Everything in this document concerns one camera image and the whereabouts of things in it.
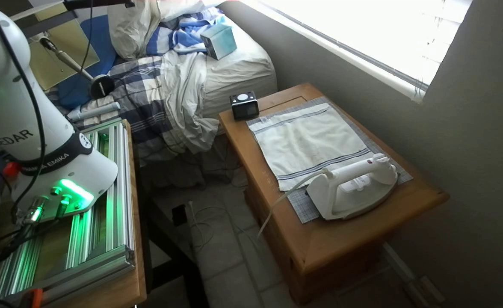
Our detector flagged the black cube alarm clock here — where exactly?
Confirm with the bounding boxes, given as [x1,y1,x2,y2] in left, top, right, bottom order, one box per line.
[229,89,260,121]

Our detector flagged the white towel with blue stripes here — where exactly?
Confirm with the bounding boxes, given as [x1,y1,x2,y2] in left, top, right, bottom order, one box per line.
[246,104,390,193]

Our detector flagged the white folded cloth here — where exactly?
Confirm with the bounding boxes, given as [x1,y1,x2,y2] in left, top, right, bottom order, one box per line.
[245,96,414,226]

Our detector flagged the white bed mattress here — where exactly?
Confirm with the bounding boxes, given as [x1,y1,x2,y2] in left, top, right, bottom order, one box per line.
[197,5,279,120]

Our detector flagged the crumpled white bed sheet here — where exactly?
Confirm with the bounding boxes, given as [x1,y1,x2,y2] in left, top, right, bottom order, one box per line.
[157,50,222,154]

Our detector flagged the white clothes iron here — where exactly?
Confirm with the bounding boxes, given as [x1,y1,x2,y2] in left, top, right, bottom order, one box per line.
[305,156,402,222]

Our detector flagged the teal tissue box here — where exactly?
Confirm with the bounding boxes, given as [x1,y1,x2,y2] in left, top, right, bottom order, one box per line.
[198,22,238,62]

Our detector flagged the blue plaid blanket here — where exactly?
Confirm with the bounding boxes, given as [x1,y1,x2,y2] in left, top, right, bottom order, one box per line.
[68,53,219,168]

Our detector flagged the wooden nightstand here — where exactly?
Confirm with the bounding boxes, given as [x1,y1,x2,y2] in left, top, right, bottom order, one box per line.
[217,80,450,305]

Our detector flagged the blue white striped cloth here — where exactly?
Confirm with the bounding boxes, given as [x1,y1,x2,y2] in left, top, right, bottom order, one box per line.
[145,12,214,58]

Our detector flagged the black stand with round base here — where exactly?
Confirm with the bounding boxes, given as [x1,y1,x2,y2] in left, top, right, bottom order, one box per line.
[38,36,116,101]

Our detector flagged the white venetian window blinds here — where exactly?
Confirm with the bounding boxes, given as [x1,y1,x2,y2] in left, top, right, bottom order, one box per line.
[240,0,474,106]

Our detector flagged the white crumpled cloth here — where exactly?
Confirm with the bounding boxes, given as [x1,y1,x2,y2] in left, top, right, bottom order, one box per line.
[106,0,207,62]

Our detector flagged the blue mat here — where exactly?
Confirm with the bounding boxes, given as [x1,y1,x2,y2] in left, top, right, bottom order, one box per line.
[55,14,120,111]

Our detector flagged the yellow-green board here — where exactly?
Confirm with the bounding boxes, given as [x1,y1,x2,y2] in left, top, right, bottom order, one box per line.
[14,19,103,94]

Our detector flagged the orange clamp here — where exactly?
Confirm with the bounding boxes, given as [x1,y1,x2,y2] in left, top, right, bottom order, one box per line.
[22,286,46,308]

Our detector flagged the white iron power cord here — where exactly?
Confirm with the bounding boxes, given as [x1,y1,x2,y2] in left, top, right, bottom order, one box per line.
[255,171,323,239]

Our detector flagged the black metal table frame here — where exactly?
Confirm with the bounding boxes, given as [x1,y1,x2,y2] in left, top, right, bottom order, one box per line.
[135,168,210,308]

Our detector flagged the aluminium rail mounting frame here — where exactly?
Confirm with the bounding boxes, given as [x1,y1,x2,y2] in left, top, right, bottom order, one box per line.
[0,118,137,305]

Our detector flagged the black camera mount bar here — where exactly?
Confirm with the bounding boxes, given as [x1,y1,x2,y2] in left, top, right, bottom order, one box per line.
[62,0,137,10]

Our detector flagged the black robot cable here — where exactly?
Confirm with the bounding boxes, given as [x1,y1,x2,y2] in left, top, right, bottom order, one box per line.
[0,0,50,228]

